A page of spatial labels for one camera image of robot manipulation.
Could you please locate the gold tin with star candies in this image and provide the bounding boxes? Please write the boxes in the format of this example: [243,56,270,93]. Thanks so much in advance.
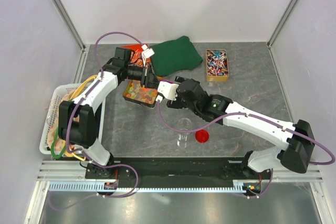
[123,80,158,109]

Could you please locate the magenta plastic scoop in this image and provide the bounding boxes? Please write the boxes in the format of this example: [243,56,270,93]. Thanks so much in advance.
[159,79,176,84]

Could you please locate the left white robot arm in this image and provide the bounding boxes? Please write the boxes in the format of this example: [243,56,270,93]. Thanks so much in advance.
[58,47,160,178]

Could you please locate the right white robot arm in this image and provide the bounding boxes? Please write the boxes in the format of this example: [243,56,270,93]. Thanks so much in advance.
[159,78,315,179]

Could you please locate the orange plastic candy box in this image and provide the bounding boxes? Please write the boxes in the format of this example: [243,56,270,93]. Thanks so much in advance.
[121,44,151,68]

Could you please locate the clear glass jar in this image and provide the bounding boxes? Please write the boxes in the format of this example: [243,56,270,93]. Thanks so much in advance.
[177,118,192,148]

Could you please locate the folded green cloth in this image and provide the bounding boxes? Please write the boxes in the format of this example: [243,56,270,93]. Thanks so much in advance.
[151,36,203,77]

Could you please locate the gold tin with lollipops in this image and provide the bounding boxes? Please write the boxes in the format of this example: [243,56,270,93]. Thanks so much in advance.
[205,49,229,82]

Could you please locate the red jar lid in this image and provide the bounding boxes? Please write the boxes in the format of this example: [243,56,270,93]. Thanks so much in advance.
[195,130,209,143]

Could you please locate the white plastic basket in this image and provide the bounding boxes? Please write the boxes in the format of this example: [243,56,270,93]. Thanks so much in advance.
[39,83,106,155]

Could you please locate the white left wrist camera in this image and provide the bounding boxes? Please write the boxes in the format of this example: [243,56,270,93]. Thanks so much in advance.
[141,44,154,66]

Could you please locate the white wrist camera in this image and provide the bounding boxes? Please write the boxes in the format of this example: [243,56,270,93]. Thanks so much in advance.
[141,44,154,66]
[157,81,179,101]

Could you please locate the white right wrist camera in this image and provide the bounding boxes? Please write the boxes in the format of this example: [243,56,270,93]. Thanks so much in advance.
[157,81,179,101]

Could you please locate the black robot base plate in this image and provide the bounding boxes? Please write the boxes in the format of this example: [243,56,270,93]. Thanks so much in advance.
[84,156,272,182]

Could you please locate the blue slotted cable duct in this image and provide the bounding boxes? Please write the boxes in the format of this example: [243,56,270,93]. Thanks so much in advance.
[48,181,247,193]

